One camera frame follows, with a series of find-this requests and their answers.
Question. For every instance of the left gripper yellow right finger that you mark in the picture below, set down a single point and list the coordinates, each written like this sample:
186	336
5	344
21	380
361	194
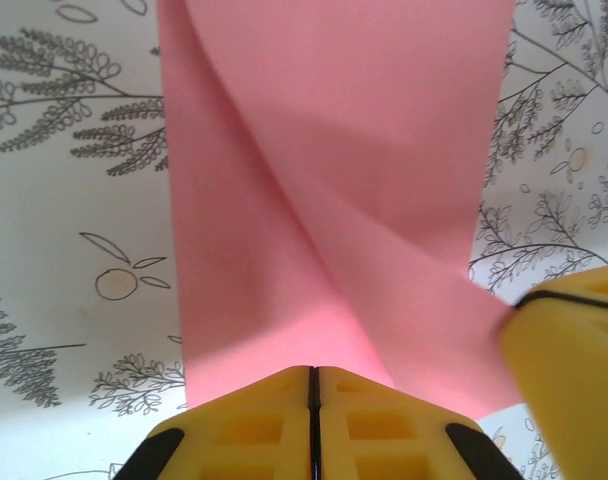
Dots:
384	435

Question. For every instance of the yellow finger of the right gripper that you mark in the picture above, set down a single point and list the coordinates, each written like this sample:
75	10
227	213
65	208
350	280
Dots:
599	285
574	380

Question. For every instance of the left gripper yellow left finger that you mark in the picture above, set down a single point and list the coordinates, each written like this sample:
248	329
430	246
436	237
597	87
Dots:
244	435

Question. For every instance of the pink square paper sheet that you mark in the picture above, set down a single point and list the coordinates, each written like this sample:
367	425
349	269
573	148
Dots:
309	175

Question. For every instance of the floral patterned table mat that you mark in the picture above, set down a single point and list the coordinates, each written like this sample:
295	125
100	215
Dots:
59	200

